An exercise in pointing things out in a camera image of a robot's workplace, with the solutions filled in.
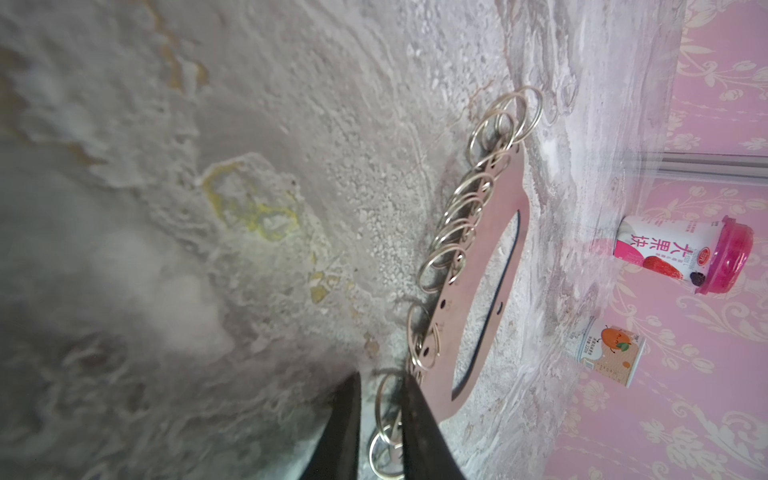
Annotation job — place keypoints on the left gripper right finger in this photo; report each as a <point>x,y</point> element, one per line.
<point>426,454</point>

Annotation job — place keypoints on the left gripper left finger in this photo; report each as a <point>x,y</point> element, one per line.
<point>336,455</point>

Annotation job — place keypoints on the white round container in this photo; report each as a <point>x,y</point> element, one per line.
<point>611,351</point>

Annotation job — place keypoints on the pink lid cup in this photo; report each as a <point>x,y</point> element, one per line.
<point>710,255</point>

